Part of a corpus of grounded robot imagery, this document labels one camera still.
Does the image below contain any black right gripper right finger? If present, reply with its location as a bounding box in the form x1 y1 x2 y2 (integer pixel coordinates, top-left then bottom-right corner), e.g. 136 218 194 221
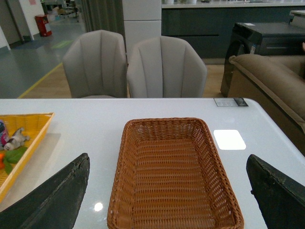
246 154 305 229

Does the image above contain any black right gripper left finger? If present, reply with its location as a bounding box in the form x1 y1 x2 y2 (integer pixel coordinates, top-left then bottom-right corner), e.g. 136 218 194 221
0 153 90 229

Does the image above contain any yellow wicker basket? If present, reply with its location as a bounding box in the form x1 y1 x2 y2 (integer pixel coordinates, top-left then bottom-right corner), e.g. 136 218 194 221
0 113 54 201

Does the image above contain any brown wicker basket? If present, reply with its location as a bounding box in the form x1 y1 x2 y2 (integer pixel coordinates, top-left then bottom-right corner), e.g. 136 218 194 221
107 118 244 229

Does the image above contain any orange toy carrot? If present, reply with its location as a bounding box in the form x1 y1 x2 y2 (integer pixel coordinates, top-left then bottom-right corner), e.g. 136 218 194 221
0 146 28 175

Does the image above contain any small grey toy animal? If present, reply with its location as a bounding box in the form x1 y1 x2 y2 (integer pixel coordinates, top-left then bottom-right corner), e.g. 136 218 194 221
4 127 30 151

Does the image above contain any small jar with pink label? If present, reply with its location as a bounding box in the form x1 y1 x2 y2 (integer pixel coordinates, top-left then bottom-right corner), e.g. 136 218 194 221
0 120 10 150

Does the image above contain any table label sticker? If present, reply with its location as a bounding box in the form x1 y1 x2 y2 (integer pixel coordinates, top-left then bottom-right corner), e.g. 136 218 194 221
214 98 248 107

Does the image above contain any brown sofa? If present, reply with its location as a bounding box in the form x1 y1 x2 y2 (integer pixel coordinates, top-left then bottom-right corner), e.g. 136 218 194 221
228 54 305 153

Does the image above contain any left grey upholstered chair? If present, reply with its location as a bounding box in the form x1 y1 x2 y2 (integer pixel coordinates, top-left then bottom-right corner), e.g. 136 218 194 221
62 30 127 98

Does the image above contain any grey upholstered chair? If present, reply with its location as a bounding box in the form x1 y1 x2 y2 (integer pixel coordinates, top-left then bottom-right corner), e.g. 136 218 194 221
62 30 127 98
127 36 207 98

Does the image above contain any right grey upholstered chair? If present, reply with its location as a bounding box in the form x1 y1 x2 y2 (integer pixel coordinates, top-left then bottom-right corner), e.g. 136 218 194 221
127 36 207 98

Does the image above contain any red fire extinguisher box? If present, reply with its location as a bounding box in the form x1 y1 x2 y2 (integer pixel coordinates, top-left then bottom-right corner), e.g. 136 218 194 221
35 15 52 37

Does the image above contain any dark kitchen counter cabinet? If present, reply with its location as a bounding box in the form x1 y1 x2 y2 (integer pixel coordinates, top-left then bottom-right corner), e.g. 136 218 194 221
162 0 305 62

